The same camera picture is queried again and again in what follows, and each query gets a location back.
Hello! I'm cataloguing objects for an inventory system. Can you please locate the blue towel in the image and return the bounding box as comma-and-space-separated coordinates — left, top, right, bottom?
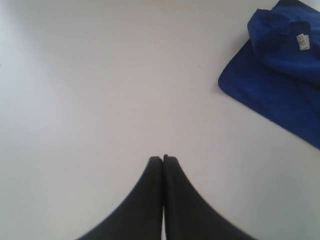
218, 0, 320, 148

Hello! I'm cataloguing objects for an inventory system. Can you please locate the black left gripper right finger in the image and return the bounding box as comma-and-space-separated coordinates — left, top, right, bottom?
163, 155, 250, 240

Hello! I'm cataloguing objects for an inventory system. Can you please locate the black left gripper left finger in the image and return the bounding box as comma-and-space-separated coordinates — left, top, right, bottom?
80, 156, 163, 240

